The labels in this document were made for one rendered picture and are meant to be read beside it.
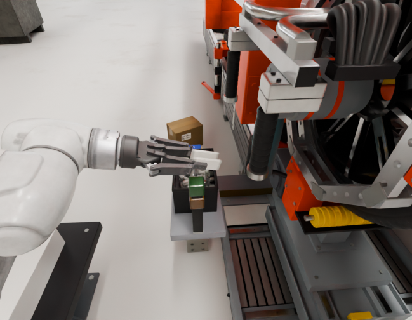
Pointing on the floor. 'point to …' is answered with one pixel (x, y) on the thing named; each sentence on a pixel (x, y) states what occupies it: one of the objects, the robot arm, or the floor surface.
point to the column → (197, 245)
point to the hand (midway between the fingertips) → (205, 159)
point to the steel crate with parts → (15, 21)
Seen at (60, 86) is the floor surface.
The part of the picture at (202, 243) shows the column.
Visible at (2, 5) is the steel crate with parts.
